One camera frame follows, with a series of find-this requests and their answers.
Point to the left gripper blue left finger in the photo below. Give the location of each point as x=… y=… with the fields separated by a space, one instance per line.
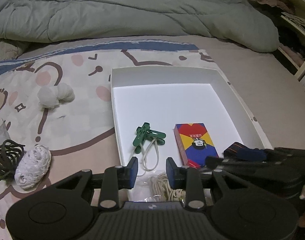
x=114 y=179

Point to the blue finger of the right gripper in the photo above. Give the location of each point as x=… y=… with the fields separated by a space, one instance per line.
x=248 y=154

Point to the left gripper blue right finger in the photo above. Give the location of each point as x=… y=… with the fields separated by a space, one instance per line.
x=189 y=180

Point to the bag of beige cord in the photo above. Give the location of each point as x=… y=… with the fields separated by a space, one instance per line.
x=161 y=190

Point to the colourful card box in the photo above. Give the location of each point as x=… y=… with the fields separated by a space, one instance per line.
x=194 y=144

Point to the green clips with cord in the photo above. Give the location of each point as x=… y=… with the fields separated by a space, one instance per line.
x=145 y=139

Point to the white yarn ball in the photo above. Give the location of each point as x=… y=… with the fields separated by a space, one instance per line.
x=32 y=167

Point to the yellow headlamp with strap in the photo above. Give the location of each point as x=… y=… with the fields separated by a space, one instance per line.
x=233 y=149

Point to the silver foil pouch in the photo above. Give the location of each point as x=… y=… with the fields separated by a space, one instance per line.
x=4 y=135

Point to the white shallow cardboard box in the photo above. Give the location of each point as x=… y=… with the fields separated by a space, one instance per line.
x=167 y=96

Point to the cartoon bear bed mat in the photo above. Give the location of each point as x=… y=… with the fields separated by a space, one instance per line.
x=80 y=134

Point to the white cotton ball right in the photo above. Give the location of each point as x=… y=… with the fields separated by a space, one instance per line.
x=65 y=92

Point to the white cotton ball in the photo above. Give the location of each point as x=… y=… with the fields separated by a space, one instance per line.
x=65 y=92
x=47 y=96

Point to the white cotton ball left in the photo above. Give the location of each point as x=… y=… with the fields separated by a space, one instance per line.
x=47 y=96

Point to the open wardrobe shelf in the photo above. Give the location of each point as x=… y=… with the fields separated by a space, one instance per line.
x=291 y=28

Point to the grey quilted duvet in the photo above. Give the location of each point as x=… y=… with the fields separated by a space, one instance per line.
x=47 y=21

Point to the pink clothes on shelf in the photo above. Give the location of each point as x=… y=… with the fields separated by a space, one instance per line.
x=277 y=3

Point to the beige fluffy blanket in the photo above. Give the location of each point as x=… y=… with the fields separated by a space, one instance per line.
x=11 y=50

